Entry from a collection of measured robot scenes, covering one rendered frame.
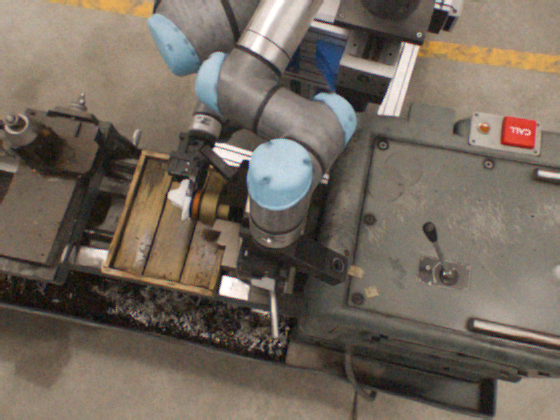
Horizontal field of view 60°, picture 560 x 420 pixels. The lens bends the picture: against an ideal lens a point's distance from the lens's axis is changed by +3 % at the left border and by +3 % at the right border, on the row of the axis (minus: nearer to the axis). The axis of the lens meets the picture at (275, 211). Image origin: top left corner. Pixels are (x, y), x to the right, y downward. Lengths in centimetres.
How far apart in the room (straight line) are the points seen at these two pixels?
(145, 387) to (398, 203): 153
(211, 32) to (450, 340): 69
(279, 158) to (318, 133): 8
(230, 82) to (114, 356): 174
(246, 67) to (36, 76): 227
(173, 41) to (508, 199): 69
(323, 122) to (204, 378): 167
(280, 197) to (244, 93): 17
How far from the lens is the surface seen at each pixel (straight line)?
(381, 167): 98
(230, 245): 107
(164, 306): 158
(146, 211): 137
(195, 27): 93
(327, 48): 140
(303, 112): 63
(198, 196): 110
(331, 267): 73
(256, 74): 66
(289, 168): 55
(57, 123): 146
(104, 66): 277
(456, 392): 168
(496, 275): 98
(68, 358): 232
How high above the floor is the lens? 214
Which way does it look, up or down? 72 degrees down
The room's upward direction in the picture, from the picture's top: 3 degrees counter-clockwise
